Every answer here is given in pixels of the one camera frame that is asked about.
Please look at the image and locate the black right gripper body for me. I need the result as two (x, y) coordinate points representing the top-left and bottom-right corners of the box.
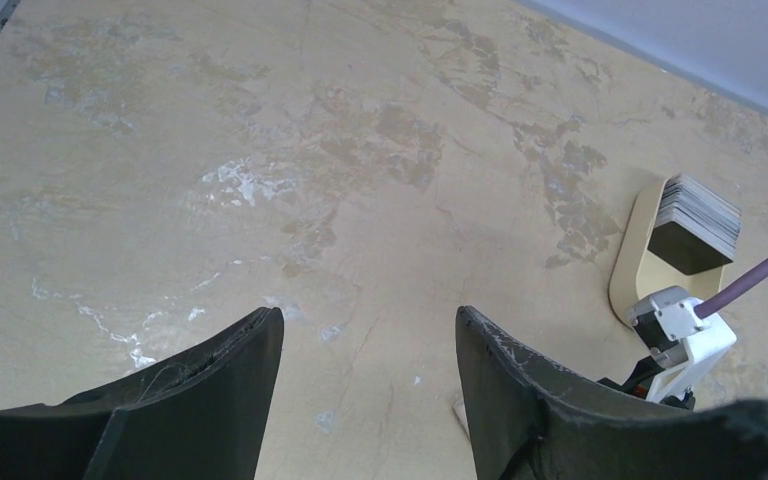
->
(598, 357), (696, 411)

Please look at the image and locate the beige oval card tray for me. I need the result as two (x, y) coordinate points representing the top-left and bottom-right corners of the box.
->
(608, 178), (726, 328)

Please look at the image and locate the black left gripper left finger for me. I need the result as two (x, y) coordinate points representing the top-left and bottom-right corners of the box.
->
(0, 307), (284, 479)

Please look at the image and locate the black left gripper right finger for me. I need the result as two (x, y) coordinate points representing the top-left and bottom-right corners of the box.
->
(455, 306), (768, 479)

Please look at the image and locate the stack of credit cards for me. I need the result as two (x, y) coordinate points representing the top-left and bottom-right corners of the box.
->
(648, 173), (742, 276)

